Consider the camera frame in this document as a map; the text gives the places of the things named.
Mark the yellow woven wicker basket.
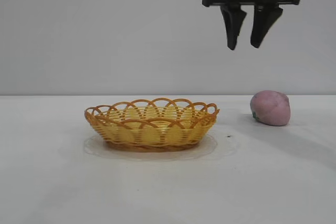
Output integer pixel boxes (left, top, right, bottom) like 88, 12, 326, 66
84, 97, 221, 153

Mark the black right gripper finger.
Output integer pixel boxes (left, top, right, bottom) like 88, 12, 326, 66
249, 4, 284, 49
219, 4, 248, 51

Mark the pink toy peach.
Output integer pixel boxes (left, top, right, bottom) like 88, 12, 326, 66
249, 90, 291, 126

